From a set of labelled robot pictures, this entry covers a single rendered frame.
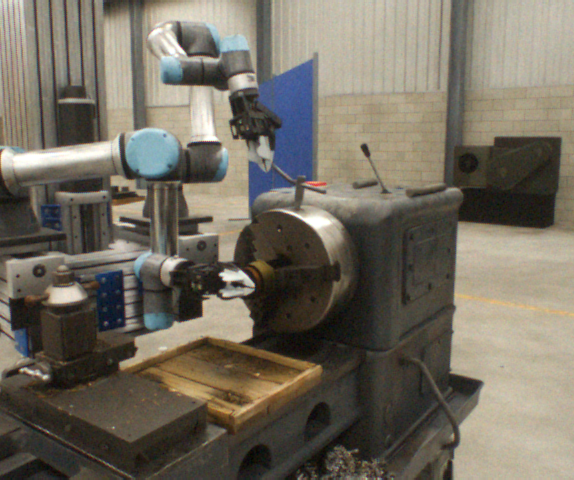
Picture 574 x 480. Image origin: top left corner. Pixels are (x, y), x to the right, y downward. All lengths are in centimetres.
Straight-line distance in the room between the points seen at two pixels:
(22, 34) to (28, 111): 22
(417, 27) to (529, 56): 235
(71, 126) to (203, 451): 113
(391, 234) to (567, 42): 1016
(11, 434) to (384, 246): 91
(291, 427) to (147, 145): 72
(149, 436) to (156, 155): 69
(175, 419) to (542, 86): 1076
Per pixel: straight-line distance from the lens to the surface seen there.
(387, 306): 148
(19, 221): 163
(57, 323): 108
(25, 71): 187
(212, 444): 99
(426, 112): 1208
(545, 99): 1136
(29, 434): 113
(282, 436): 130
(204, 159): 187
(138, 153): 137
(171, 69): 159
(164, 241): 155
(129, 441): 91
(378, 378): 154
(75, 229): 181
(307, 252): 136
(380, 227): 143
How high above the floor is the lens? 140
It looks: 9 degrees down
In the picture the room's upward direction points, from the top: straight up
